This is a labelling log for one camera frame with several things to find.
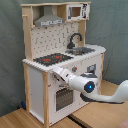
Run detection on toy microwave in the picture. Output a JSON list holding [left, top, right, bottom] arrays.
[[67, 3, 89, 21]]

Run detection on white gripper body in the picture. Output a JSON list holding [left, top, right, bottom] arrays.
[[53, 67, 74, 84]]

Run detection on black stovetop red burners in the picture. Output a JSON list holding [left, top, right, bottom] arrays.
[[34, 53, 71, 66]]

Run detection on black toy faucet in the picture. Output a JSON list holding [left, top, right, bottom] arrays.
[[66, 32, 83, 50]]

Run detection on right red stove knob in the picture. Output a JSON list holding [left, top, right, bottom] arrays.
[[71, 65, 78, 73]]

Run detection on wooden toy kitchen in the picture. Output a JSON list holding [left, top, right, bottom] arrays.
[[22, 2, 105, 127]]

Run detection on white oven door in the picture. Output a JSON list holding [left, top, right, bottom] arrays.
[[49, 83, 80, 124]]

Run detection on white cupboard door dispenser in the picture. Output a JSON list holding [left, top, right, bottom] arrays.
[[81, 55, 102, 98]]

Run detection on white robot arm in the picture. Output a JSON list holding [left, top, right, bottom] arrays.
[[53, 67, 128, 104]]

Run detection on grey range hood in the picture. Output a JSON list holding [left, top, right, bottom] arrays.
[[35, 5, 64, 27]]

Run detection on grey toy sink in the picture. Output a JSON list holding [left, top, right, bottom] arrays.
[[65, 47, 95, 56]]

